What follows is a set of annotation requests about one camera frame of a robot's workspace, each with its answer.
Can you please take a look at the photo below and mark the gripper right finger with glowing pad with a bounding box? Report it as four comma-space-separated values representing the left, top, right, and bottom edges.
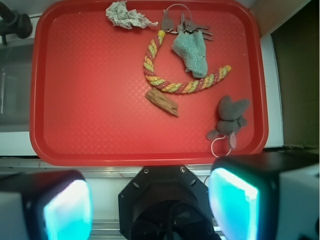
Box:
208, 151, 320, 240

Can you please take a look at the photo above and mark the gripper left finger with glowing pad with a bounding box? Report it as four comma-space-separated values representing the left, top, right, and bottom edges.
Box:
0, 170, 94, 240

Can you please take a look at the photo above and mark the blue knitted cloth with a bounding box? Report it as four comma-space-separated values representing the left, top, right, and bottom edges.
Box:
171, 31, 208, 79

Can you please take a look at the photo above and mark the grey plush mouse toy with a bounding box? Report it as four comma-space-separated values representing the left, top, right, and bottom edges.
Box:
206, 95, 250, 158

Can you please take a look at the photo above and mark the red plastic tray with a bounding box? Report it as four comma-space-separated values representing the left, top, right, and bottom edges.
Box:
30, 0, 268, 166

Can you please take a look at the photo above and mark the brown wood piece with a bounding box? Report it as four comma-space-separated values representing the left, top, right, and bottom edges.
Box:
145, 87, 179, 117

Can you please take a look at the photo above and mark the black knob fixture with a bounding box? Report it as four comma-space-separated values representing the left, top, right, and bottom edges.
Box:
0, 2, 33, 46

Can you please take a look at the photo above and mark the crumpled grey paper towel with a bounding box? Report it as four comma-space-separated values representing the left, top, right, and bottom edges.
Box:
105, 0, 159, 30

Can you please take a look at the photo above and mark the bunch of grey keys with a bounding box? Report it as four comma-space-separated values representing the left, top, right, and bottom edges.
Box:
160, 3, 214, 42

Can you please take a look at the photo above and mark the black octagonal mount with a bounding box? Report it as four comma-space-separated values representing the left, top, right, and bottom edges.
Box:
118, 166, 221, 240

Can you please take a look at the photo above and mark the multicolour twisted rope toy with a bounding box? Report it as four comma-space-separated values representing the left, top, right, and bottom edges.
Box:
143, 30, 232, 94

